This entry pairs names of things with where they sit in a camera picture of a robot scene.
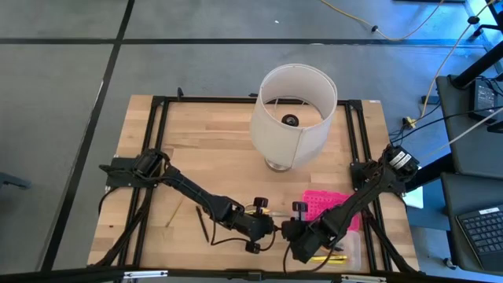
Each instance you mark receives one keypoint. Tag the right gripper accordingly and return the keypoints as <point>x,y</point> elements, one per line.
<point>302,234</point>

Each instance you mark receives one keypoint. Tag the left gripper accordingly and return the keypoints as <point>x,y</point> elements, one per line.
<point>253,227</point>

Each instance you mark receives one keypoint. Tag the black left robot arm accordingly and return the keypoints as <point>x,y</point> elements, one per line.
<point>188,188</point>

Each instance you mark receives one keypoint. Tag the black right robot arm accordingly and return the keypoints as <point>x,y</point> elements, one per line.
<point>361,200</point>

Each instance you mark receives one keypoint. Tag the pink perforated box lid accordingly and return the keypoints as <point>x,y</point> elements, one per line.
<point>320,200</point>

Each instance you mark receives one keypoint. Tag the clear plastic supply box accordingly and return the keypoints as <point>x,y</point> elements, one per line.
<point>353,247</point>

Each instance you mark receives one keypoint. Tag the white shade silver table lamp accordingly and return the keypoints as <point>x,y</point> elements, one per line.
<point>283,145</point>

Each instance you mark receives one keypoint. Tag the light wooden stick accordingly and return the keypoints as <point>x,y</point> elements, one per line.
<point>173,214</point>

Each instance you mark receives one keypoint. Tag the white paper sheet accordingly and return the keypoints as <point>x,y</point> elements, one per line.
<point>414,199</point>

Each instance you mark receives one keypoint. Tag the dark grey side table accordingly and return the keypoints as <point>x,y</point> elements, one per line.
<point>463,118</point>
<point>452,196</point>

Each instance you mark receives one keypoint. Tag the black laptop keyboard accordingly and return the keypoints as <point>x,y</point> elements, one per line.
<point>483,236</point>

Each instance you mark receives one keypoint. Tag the black power adapter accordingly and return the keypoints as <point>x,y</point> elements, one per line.
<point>484,98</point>

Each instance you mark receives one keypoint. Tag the black stand leg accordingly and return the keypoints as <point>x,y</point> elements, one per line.
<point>477,67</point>

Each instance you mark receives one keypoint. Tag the grey chair foot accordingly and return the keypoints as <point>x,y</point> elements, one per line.
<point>13,181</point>

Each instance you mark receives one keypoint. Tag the black camera rig beam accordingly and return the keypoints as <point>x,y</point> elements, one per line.
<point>220,274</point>

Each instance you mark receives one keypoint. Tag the silver beam bracket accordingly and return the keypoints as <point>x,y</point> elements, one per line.
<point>145,274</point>
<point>363,279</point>

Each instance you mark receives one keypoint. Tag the black aluminium table frame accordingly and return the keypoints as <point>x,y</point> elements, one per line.
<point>255,100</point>

